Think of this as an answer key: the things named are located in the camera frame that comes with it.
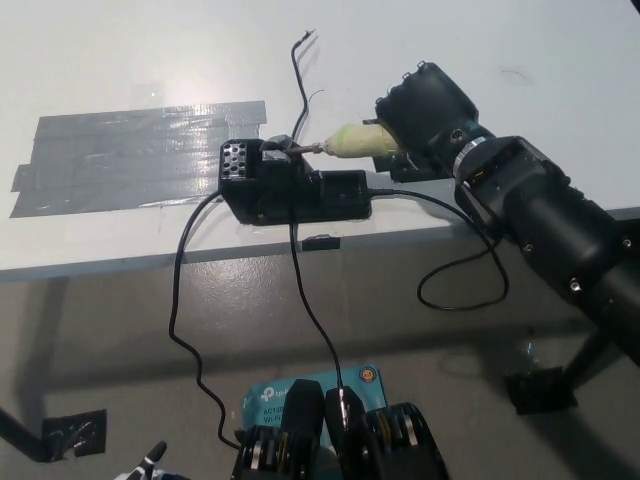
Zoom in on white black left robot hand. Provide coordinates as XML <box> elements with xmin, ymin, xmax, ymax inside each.
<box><xmin>112</xmin><ymin>439</ymin><xmax>191</xmax><ymax>480</ymax></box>

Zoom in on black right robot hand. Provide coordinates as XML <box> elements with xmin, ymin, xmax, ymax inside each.
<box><xmin>373</xmin><ymin>62</ymin><xmax>494</xmax><ymax>176</ymax></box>

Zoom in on tape-wrapped soldering iron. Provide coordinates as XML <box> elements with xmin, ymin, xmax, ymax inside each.
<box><xmin>288</xmin><ymin>123</ymin><xmax>404</xmax><ymax>161</ymax></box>

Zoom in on black soldering iron cable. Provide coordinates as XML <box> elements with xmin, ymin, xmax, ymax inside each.
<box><xmin>367</xmin><ymin>187</ymin><xmax>511</xmax><ymax>311</ymax></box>

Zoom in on black robot torso blocks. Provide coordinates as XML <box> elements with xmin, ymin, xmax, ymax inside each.
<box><xmin>230</xmin><ymin>378</ymin><xmax>449</xmax><ymax>480</ymax></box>

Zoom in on black soldering station base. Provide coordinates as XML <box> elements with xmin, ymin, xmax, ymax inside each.
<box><xmin>219</xmin><ymin>133</ymin><xmax>372</xmax><ymax>227</ymax></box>

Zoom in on square black tape patch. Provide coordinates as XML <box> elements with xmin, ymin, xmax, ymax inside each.
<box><xmin>362</xmin><ymin>117</ymin><xmax>451</xmax><ymax>184</ymax></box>

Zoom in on teal tp-link box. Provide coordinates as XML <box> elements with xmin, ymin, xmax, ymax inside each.
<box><xmin>242</xmin><ymin>364</ymin><xmax>390</xmax><ymax>446</ymax></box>

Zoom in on black table leg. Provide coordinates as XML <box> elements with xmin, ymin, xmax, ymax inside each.
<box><xmin>0</xmin><ymin>407</ymin><xmax>66</xmax><ymax>464</ymax></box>
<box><xmin>559</xmin><ymin>324</ymin><xmax>626</xmax><ymax>396</ymax></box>

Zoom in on small black tape strip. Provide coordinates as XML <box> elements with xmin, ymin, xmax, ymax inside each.
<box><xmin>301</xmin><ymin>234</ymin><xmax>340</xmax><ymax>252</ymax></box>

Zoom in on black power cable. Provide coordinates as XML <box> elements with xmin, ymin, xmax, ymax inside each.
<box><xmin>168</xmin><ymin>192</ymin><xmax>246</xmax><ymax>449</ymax></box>

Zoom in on thin black frayed-end cable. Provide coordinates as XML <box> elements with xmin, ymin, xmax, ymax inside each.
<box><xmin>289</xmin><ymin>29</ymin><xmax>351</xmax><ymax>431</ymax></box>

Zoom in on grey duct tape patch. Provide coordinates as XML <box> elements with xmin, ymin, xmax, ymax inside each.
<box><xmin>7</xmin><ymin>101</ymin><xmax>268</xmax><ymax>220</ymax></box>

